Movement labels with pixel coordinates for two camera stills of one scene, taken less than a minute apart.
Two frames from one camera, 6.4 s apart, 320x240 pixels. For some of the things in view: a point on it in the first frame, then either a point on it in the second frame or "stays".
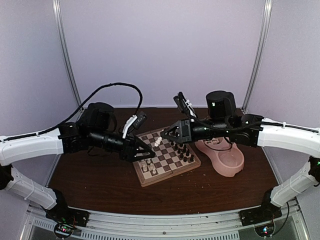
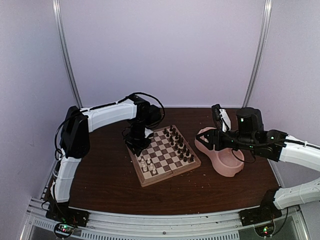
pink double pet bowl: x=227 y=159 stays
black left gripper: x=130 y=148 -> x=138 y=147
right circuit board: x=265 y=230 stays
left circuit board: x=63 y=230 stays
